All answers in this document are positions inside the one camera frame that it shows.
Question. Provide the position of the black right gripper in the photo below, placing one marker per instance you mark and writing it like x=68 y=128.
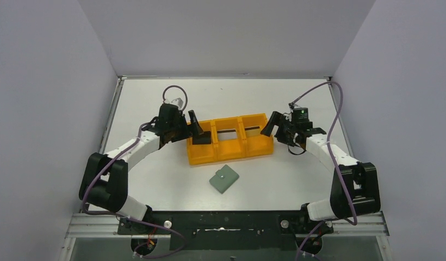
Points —
x=282 y=127

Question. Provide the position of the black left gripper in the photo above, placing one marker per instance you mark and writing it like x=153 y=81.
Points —
x=186 y=127

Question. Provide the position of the green card holder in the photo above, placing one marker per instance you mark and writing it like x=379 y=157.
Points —
x=224 y=178

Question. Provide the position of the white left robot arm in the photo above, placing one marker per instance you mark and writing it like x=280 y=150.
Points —
x=104 y=187

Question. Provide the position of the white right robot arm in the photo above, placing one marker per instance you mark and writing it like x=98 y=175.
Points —
x=354 y=189

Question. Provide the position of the gold card end bin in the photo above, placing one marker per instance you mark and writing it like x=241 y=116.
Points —
x=252 y=131

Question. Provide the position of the silver card middle bin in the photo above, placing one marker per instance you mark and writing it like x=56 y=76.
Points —
x=227 y=134

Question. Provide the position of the yellow three-compartment bin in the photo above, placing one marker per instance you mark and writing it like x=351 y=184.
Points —
x=240 y=148

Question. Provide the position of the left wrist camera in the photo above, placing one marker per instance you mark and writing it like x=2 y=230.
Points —
x=177 y=102

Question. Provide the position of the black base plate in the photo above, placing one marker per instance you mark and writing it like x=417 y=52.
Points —
x=226 y=230

